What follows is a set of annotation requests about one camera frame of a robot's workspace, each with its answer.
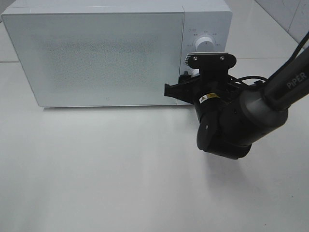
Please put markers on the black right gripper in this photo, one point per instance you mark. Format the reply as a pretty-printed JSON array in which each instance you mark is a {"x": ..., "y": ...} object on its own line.
[{"x": 213, "y": 76}]

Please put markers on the white timer knob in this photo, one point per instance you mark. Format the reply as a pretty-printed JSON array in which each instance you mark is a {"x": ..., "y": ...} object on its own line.
[{"x": 194, "y": 72}]

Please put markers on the white microwave door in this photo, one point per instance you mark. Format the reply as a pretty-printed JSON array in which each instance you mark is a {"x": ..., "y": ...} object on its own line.
[{"x": 79, "y": 60}]

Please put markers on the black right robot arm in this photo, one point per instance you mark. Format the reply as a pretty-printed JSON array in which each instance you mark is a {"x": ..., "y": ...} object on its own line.
[{"x": 233, "y": 115}]

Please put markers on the upper white power knob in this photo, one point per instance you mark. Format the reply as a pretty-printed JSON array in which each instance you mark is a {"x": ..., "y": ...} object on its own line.
[{"x": 204, "y": 43}]

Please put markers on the white microwave oven body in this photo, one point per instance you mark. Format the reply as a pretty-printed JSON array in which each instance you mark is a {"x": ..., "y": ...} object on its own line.
[{"x": 200, "y": 17}]

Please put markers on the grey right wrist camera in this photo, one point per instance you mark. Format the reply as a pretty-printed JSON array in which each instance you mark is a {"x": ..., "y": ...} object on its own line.
[{"x": 194, "y": 54}]

